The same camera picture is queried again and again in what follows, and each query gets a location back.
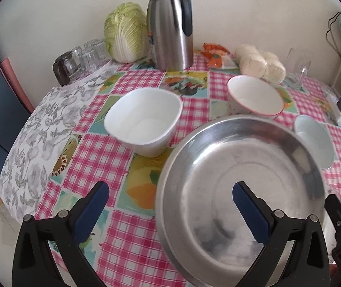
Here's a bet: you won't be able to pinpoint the bag of steamed buns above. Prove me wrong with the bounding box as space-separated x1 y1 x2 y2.
235 44 286 84

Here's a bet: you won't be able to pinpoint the small white bowl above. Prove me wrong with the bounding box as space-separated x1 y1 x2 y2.
294 115 335 169

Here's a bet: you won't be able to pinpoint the napa cabbage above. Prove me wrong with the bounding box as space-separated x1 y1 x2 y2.
103 2 150 63

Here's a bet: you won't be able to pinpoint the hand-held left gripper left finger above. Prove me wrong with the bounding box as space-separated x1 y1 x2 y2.
12 181 111 287

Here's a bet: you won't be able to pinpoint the red-rimmed floral bowl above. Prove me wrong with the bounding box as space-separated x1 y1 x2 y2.
227 75 285 118

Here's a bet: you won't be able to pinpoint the pink checked tablecloth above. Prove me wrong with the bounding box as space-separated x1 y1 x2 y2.
34 49 341 287

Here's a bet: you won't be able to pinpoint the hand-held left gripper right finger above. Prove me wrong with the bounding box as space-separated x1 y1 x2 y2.
232 181 331 287

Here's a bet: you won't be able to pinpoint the white square bowl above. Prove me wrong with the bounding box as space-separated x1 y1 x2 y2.
104 88 183 157

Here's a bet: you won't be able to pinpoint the grey floral cloth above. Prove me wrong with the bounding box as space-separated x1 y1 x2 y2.
0 63 126 225

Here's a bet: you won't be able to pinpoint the pink board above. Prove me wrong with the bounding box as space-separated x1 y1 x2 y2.
0 58 35 114

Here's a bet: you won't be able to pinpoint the glass mug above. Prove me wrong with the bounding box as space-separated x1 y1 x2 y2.
286 46 311 92

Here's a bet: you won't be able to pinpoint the black cables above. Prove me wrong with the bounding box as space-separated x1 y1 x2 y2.
327 11 341 94

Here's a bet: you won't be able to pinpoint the dark brown jar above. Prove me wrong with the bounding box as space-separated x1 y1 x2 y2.
53 52 80 86

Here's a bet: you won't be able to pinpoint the stainless steel carafe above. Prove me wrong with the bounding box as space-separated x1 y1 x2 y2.
146 0 194 71

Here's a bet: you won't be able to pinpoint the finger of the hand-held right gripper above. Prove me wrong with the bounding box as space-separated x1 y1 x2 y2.
324 194 341 243

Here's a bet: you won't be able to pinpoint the white power strip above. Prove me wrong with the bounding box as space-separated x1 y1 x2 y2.
326 94 341 124

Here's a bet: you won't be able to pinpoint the orange snack packet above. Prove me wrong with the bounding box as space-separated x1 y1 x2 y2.
208 51 239 68
202 42 228 56

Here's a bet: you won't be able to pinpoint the stainless steel basin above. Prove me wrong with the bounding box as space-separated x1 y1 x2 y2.
155 115 328 281

